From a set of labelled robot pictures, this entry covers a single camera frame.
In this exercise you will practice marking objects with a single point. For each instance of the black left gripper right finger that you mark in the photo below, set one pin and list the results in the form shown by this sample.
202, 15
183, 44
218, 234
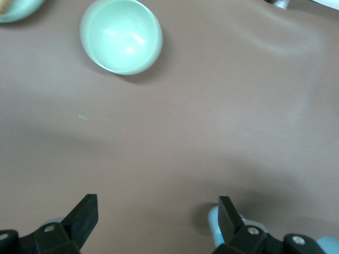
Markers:
230, 225

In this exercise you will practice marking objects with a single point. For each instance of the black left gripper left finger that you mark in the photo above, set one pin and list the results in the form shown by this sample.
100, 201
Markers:
76, 227

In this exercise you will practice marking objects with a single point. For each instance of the light green bowl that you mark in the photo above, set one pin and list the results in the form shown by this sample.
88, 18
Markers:
121, 37

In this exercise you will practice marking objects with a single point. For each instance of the light green plate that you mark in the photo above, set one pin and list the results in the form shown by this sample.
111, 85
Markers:
18, 10

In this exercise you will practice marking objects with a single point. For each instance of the metal table clamp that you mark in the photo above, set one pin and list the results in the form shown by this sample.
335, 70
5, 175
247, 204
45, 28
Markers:
279, 3

